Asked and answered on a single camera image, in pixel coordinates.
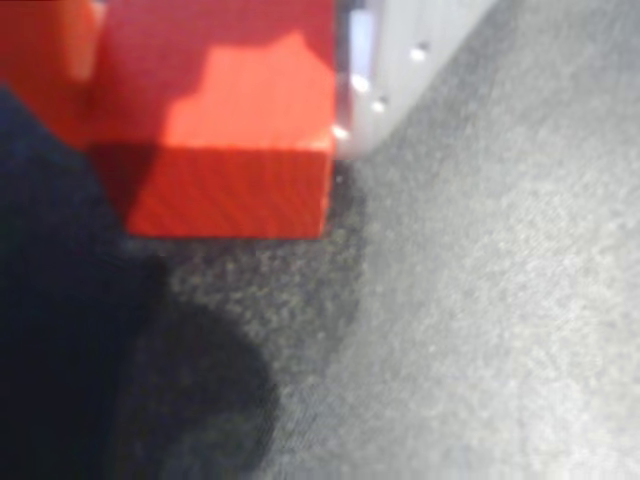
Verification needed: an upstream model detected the red cube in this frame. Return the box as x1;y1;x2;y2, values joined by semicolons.
89;0;337;240

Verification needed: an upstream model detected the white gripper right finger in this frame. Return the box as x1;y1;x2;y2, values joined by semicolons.
335;0;496;157

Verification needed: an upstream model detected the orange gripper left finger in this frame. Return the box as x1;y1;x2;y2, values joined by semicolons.
0;0;104;147

